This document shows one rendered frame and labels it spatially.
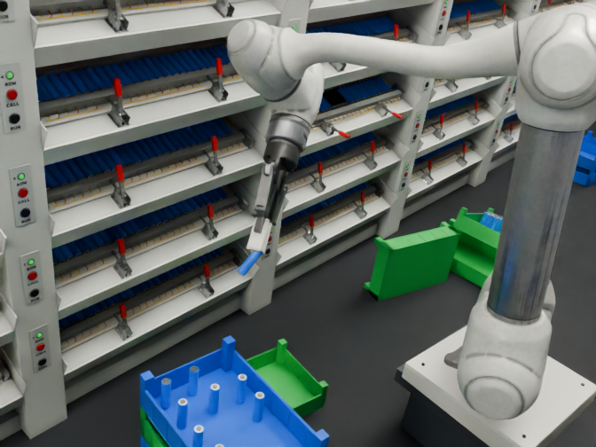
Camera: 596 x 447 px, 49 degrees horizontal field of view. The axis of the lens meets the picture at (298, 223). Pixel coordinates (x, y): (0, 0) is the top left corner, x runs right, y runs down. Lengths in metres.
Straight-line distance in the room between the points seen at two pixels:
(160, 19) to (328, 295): 1.10
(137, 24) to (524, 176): 0.77
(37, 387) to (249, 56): 0.87
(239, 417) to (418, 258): 1.04
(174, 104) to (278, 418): 0.70
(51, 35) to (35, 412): 0.85
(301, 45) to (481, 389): 0.73
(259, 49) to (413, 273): 1.13
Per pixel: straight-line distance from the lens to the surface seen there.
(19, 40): 1.20
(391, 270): 2.08
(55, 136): 1.31
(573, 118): 1.10
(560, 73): 1.04
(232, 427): 1.26
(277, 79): 1.29
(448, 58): 1.30
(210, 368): 1.34
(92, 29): 1.29
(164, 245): 1.65
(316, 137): 1.86
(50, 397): 1.64
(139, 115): 1.41
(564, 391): 1.66
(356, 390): 1.82
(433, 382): 1.54
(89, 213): 1.43
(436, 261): 2.21
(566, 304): 2.42
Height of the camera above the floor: 1.28
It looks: 31 degrees down
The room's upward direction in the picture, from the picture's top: 8 degrees clockwise
